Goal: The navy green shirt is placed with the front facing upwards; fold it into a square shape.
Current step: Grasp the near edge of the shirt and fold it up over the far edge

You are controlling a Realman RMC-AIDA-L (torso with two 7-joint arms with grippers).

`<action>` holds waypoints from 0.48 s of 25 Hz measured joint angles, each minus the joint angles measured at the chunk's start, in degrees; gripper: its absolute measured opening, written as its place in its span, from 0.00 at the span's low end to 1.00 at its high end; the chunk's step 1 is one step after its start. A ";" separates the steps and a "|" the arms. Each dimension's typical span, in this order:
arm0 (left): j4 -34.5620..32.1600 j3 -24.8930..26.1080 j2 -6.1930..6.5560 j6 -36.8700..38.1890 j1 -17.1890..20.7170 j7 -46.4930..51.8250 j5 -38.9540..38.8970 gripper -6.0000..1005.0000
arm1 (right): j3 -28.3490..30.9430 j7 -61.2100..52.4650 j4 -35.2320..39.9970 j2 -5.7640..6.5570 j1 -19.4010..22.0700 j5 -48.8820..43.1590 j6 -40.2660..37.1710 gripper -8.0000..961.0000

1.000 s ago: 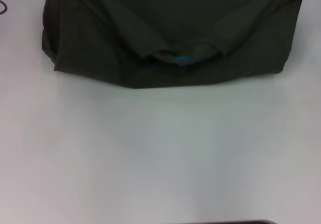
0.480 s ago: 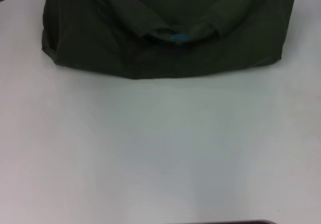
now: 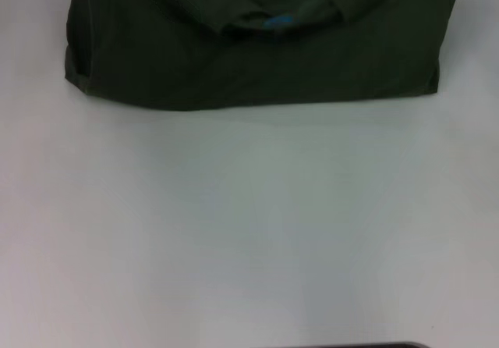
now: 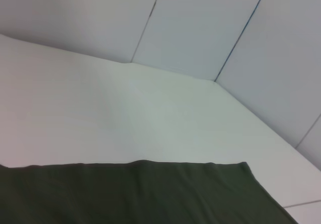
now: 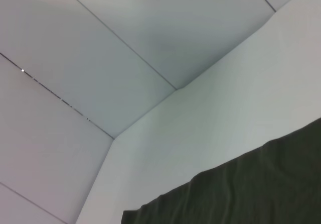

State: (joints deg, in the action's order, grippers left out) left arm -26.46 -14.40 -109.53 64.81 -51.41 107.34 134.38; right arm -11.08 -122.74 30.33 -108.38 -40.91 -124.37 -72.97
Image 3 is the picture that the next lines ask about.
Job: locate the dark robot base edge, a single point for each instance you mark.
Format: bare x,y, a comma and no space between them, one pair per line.
343,345

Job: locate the dark green FREE t-shirt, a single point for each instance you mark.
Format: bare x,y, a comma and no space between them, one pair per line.
253,63

